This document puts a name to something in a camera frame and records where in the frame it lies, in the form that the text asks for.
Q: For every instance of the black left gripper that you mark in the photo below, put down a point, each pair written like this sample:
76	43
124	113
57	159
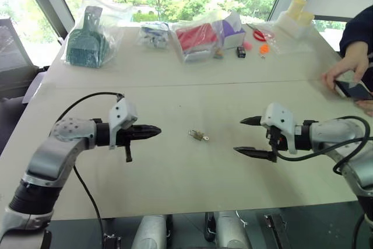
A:
123	136

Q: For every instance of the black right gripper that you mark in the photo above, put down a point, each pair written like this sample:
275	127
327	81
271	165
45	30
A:
278	141

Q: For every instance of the black smartphone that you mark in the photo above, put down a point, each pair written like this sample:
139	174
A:
354	89

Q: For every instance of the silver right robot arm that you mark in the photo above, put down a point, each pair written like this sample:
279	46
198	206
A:
335	135

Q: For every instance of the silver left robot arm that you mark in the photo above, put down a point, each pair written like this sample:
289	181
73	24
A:
55	147

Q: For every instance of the person's bare hand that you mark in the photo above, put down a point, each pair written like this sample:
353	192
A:
349	65
365	106

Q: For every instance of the small black box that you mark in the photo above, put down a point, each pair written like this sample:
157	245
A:
242	51

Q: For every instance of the orange plastic tag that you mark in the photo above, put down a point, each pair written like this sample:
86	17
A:
264	49

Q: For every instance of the small coloured block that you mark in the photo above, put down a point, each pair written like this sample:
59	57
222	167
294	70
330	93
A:
218	54

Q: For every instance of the pink fluffy ball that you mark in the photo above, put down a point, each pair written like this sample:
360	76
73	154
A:
247	46

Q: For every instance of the silver rounded robot leg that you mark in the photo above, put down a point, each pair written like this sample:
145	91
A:
150	233
231	231

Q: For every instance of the bag of blue-white items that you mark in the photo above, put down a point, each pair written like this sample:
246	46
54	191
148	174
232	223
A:
153	34

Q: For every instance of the green plastic dustpan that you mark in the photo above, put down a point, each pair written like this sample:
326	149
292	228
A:
86	46

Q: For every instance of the red box in plastic bag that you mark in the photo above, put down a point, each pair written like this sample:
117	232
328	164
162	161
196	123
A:
196	39

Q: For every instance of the purple white tissue box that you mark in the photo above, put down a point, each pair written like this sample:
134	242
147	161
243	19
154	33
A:
231	31

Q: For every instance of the clear plastic bag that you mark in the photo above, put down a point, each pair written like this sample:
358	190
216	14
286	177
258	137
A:
116	24

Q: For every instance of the black clamp under table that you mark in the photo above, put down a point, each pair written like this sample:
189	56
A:
111	241

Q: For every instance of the dark chair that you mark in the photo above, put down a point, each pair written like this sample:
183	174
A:
11	123

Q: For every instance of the person's dark sleeve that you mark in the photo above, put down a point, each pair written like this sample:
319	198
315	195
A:
357	30

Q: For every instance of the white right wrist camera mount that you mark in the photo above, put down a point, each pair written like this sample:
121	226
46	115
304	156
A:
278	117

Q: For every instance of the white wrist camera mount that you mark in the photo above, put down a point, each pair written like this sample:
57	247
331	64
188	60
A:
122	112
278	117

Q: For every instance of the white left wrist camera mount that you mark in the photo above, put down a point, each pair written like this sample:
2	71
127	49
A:
122	112

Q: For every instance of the black bracket under table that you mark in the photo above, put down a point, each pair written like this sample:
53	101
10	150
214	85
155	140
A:
275	230

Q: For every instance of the dark window frame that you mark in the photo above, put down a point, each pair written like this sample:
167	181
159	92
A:
52	4

